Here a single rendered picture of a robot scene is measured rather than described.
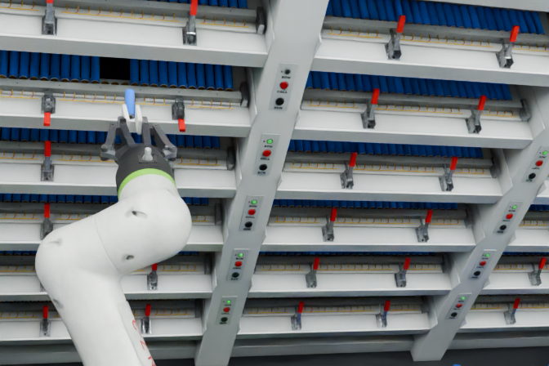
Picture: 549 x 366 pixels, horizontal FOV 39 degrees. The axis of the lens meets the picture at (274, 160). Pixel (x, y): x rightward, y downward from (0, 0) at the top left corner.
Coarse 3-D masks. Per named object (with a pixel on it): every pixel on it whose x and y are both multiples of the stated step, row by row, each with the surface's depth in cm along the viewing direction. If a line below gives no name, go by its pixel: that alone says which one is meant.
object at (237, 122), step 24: (240, 72) 174; (24, 96) 157; (0, 120) 155; (24, 120) 156; (72, 120) 158; (96, 120) 159; (168, 120) 162; (192, 120) 164; (216, 120) 165; (240, 120) 167
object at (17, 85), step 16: (0, 80) 155; (16, 80) 155; (32, 80) 156; (0, 96) 154; (32, 96) 156; (64, 96) 158; (144, 96) 162; (160, 96) 163; (176, 96) 164; (192, 96) 164; (208, 96) 165; (224, 96) 166; (240, 96) 167
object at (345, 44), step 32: (352, 0) 166; (384, 0) 169; (416, 0) 171; (320, 32) 158; (352, 32) 164; (384, 32) 165; (416, 32) 166; (448, 32) 167; (480, 32) 170; (512, 32) 166; (544, 32) 176; (320, 64) 160; (352, 64) 161; (384, 64) 162; (416, 64) 163; (448, 64) 166; (480, 64) 168; (512, 64) 168; (544, 64) 173
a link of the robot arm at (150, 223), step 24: (120, 192) 117; (144, 192) 111; (168, 192) 112; (96, 216) 111; (120, 216) 109; (144, 216) 108; (168, 216) 109; (120, 240) 108; (144, 240) 108; (168, 240) 109; (120, 264) 109; (144, 264) 111
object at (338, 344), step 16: (336, 336) 239; (352, 336) 240; (368, 336) 242; (384, 336) 243; (400, 336) 244; (0, 352) 212; (16, 352) 213; (32, 352) 214; (48, 352) 215; (64, 352) 216; (160, 352) 224; (176, 352) 225; (192, 352) 227; (240, 352) 231; (256, 352) 232; (272, 352) 234; (288, 352) 236; (304, 352) 237; (320, 352) 239; (336, 352) 240; (352, 352) 242
